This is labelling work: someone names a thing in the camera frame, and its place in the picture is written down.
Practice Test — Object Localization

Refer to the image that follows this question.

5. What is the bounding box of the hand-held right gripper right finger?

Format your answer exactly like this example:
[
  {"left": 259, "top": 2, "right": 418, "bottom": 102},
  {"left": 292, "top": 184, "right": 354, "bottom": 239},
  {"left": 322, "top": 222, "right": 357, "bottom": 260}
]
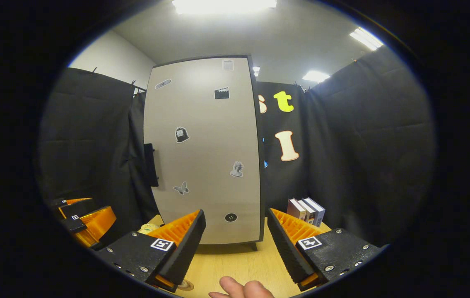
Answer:
[{"left": 267, "top": 208, "right": 384, "bottom": 291}]

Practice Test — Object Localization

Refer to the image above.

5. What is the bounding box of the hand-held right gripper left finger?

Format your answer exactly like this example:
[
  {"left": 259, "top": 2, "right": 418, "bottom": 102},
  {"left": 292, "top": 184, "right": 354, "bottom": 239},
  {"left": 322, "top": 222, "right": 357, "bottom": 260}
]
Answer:
[{"left": 96, "top": 209, "right": 207, "bottom": 293}]

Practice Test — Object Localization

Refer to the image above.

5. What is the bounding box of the grey cabinet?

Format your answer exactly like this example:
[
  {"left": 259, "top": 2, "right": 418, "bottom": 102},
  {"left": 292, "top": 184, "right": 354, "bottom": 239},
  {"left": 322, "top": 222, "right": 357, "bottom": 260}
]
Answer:
[{"left": 142, "top": 54, "right": 266, "bottom": 251}]

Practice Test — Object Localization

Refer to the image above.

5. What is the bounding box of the black door handle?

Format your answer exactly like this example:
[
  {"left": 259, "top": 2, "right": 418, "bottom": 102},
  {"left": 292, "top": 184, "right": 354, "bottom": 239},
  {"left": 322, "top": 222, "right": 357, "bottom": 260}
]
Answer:
[{"left": 144, "top": 143, "right": 159, "bottom": 187}]

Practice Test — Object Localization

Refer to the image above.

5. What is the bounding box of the beige cabinet door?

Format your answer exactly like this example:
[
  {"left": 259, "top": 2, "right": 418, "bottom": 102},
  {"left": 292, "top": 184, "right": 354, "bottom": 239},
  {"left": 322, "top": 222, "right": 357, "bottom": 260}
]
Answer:
[{"left": 143, "top": 57, "right": 261, "bottom": 245}]

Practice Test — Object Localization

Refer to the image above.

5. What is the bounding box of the purple cover book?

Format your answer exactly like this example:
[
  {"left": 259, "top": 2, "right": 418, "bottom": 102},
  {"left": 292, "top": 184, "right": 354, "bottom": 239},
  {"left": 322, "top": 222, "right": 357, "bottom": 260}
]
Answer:
[{"left": 287, "top": 199, "right": 307, "bottom": 221}]

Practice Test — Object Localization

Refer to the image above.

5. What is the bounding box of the white spine book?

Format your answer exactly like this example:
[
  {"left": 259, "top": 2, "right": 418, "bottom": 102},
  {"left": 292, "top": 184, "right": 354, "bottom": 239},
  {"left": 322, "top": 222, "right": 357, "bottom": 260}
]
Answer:
[{"left": 297, "top": 198, "right": 316, "bottom": 224}]

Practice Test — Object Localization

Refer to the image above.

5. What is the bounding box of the cream plush toy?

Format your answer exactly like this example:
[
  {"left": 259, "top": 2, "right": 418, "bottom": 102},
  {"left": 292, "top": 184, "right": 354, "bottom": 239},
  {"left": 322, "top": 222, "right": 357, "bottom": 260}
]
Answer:
[{"left": 137, "top": 223, "right": 162, "bottom": 236}]

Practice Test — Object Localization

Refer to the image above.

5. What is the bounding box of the grey spine book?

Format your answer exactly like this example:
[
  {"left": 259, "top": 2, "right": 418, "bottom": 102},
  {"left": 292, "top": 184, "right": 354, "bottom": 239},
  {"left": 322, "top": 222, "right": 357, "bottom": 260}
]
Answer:
[{"left": 303, "top": 197, "right": 326, "bottom": 228}]

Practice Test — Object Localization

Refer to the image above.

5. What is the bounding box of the black backdrop cloth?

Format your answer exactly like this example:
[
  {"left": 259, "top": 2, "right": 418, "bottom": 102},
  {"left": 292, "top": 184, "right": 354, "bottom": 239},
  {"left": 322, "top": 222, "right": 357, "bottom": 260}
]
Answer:
[{"left": 38, "top": 46, "right": 436, "bottom": 249}]

